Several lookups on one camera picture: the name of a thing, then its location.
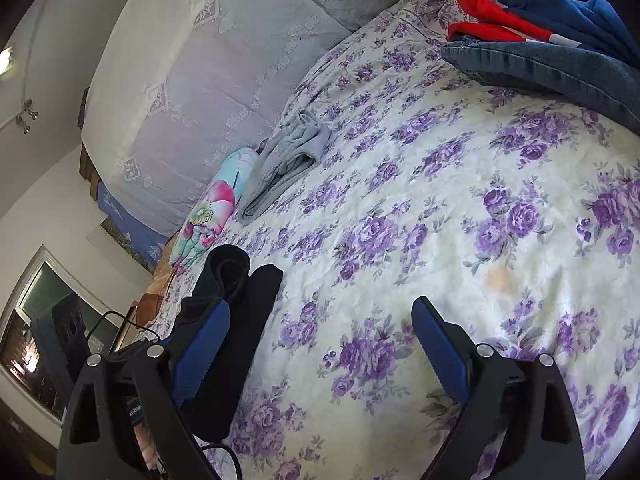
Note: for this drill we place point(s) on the wooden bed frame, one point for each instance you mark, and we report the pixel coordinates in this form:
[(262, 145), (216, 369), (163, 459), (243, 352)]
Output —
[(150, 305)]

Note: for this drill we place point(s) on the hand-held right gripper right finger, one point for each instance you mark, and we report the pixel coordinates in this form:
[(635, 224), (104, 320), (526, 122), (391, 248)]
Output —
[(440, 350)]

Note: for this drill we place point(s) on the purple floral bedspread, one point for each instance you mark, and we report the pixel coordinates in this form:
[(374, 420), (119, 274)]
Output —
[(425, 185)]

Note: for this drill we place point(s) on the wall lamp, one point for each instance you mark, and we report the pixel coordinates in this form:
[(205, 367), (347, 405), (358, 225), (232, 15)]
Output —
[(5, 57)]

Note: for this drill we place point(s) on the window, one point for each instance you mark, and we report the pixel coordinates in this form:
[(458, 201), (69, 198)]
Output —
[(20, 350)]

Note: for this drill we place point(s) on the red garment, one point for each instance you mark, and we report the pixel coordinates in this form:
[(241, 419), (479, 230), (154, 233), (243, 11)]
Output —
[(487, 10)]

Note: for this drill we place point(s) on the white lace cover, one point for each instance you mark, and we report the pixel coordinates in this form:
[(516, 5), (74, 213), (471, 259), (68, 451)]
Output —
[(200, 85)]

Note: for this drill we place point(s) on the black pants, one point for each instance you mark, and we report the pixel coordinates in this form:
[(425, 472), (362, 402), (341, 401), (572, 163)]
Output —
[(250, 320)]

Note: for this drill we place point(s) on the grey folded pants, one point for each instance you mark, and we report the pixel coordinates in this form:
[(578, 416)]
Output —
[(285, 170)]

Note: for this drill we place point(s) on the blue denim jeans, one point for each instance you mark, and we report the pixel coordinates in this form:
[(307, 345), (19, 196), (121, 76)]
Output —
[(550, 67)]

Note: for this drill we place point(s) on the colourful floral folded cloth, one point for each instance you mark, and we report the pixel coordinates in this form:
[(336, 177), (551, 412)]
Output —
[(210, 210)]

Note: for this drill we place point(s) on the metal wall hook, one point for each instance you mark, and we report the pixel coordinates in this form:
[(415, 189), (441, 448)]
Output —
[(25, 116)]

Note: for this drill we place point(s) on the black speaker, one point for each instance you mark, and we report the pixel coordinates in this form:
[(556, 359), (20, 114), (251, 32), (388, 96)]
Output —
[(62, 327)]

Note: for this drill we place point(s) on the blue fleece garment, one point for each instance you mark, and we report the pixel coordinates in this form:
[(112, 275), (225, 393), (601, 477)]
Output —
[(550, 0)]

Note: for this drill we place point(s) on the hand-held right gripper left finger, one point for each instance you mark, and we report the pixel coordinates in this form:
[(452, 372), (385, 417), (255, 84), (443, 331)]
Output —
[(200, 355)]

